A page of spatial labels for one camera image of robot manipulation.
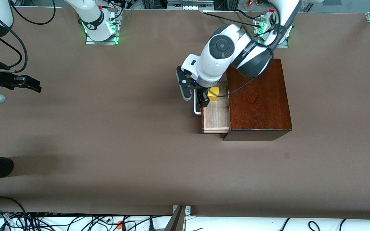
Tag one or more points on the yellow block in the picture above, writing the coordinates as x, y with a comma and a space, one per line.
214, 92

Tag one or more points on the light wooden drawer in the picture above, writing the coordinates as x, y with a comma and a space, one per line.
217, 118

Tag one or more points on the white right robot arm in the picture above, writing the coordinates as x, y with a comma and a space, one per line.
92, 16

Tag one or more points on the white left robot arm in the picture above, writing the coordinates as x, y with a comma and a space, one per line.
214, 69

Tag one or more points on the white power strip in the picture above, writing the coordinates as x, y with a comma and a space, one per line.
189, 6

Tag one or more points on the dark brown wooden cabinet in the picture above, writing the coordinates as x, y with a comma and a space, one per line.
262, 106

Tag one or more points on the aluminium arm base plate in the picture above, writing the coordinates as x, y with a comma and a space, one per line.
281, 46
101, 42

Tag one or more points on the aluminium frame bracket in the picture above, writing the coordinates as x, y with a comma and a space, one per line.
188, 210

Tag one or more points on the dark metal post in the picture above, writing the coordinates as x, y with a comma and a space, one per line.
177, 221

